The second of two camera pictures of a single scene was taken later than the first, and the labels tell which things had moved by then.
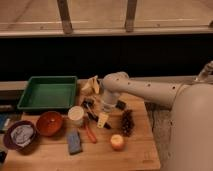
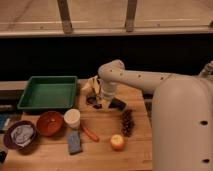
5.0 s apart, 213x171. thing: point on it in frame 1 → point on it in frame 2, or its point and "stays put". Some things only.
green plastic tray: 49,92 stays put
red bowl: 49,123 stays put
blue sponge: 74,143 stays put
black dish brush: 86,104 → 92,100
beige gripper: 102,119 → 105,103
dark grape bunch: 128,122 stays put
